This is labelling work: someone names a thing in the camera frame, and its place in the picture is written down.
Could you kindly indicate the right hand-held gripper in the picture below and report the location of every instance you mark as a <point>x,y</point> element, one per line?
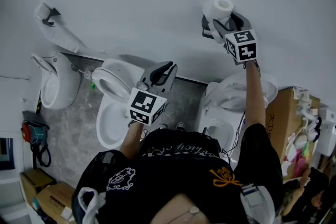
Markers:
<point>241,47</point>

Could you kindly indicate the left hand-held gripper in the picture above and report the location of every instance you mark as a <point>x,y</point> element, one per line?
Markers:
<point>145,107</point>

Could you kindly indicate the white toilet paper roll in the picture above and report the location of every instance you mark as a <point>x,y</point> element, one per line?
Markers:
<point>219,9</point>

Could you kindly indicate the person's right forearm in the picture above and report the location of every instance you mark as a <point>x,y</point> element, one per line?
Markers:
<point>255,97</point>

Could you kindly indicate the person's left forearm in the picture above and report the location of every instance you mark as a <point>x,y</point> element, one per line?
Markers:
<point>132,139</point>

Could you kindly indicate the white toilet with wrapping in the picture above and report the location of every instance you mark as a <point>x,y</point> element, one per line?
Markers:
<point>223,110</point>

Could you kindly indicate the white toilet with open seat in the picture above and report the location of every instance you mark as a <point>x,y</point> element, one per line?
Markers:
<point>113,118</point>

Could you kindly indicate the small white toilet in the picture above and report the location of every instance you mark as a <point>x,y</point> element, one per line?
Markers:
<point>61,78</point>

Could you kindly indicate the unrolled white paper roll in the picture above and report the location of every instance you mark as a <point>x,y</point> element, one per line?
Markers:
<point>60,36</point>

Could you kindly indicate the chrome pipe fitting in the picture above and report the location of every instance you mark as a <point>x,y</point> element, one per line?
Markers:
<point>78,69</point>

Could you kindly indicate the person's black printed shirt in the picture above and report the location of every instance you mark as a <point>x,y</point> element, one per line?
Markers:
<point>168,173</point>

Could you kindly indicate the large brown cardboard box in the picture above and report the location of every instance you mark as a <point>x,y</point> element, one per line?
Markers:
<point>282,115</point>

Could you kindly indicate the yellow and black stick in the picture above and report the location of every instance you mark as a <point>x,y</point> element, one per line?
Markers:
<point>39,103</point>

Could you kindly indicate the pile of mixed clutter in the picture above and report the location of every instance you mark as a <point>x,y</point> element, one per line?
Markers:
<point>304,139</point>

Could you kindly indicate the red and teal tool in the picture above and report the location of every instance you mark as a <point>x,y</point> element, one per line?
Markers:
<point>32,131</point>

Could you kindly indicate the brown cardboard box with label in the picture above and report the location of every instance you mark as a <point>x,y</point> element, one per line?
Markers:
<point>56,200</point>

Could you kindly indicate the small brown cardboard box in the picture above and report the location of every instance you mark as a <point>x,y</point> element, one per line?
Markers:
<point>35,181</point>

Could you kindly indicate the blue framed panel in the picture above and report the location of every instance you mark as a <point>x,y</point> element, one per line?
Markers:
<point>5,153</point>

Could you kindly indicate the dark wall paper holder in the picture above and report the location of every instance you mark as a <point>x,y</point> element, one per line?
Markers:
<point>51,17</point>

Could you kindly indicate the white wall appliance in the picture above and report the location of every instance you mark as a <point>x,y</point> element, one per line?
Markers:
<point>328,131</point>

